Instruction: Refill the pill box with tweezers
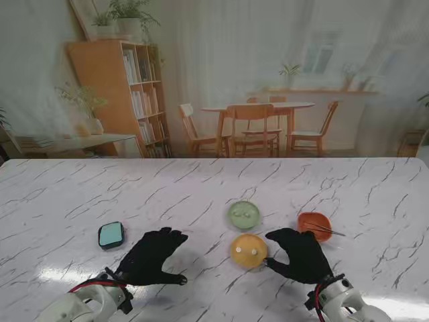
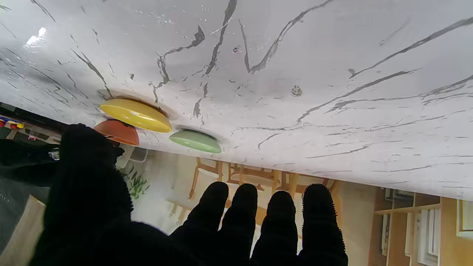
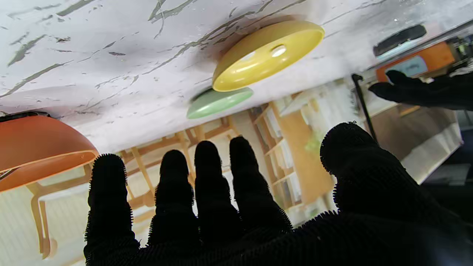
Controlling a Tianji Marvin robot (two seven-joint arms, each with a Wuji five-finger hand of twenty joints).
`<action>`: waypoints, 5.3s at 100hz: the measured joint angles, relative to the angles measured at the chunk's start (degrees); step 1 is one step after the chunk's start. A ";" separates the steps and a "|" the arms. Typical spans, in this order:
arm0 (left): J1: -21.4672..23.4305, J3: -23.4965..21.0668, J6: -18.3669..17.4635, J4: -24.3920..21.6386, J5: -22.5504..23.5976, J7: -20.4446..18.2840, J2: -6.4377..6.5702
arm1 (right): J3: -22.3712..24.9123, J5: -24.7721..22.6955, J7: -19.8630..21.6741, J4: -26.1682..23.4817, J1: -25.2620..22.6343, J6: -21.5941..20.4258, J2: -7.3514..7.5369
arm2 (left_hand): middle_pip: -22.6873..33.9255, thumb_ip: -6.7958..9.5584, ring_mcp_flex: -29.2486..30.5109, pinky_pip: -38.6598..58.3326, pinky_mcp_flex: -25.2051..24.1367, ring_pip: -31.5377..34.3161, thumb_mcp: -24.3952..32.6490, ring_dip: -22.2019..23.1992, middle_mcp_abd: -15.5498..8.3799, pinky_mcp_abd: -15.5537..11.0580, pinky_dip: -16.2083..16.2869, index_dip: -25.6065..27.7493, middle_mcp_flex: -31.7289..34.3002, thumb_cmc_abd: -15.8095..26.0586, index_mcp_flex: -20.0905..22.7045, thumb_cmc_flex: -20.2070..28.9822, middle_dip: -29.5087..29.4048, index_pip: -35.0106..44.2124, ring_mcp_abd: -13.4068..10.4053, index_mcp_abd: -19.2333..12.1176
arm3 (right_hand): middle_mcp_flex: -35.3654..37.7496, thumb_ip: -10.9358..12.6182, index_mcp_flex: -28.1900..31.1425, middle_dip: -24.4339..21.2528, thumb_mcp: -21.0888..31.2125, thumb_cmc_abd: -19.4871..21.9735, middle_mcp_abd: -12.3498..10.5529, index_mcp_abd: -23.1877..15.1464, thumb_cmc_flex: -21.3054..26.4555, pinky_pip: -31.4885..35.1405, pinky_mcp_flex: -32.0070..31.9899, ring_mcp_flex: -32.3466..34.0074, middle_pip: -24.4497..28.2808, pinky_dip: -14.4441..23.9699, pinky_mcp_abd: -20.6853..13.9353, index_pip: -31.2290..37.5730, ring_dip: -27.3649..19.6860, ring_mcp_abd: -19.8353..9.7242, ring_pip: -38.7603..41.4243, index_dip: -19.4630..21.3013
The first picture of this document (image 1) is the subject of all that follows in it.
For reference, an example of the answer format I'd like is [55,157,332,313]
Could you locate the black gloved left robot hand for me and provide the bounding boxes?
[115,227,189,286]

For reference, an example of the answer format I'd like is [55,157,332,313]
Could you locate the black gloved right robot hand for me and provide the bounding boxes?
[265,227,334,286]

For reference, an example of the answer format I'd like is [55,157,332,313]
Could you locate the steel tweezers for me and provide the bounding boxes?
[306,221,346,237]

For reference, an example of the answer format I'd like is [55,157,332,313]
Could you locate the teal lidded pill box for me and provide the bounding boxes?
[97,221,126,252]

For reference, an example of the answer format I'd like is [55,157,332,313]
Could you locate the orange bowl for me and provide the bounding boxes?
[297,211,333,243]

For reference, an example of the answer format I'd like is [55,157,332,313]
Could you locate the yellow round dish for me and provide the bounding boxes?
[229,233,269,268]

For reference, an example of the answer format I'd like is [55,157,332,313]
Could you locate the green round dish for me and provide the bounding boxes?
[227,200,262,232]

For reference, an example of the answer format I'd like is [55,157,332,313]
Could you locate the printed room scene backdrop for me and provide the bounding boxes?
[0,0,429,160]

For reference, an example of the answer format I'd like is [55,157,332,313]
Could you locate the red cable of right arm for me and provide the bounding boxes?
[314,283,328,322]

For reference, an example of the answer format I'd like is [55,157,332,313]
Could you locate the red cable of arm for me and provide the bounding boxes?
[68,280,127,295]
[314,283,328,322]

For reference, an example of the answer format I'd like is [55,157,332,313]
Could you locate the red cable of left arm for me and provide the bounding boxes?
[68,280,127,295]

